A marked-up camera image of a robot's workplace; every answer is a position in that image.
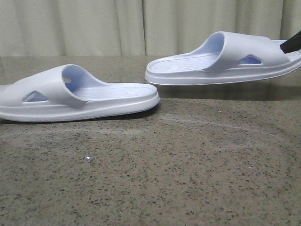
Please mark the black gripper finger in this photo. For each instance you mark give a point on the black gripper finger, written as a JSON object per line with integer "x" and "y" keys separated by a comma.
{"x": 292, "y": 44}

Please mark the light blue slipper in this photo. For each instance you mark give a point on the light blue slipper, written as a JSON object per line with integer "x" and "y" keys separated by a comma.
{"x": 225, "y": 57}
{"x": 71, "y": 93}

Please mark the beige pleated curtain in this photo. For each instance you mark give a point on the beige pleated curtain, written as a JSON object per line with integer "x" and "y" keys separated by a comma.
{"x": 135, "y": 27}

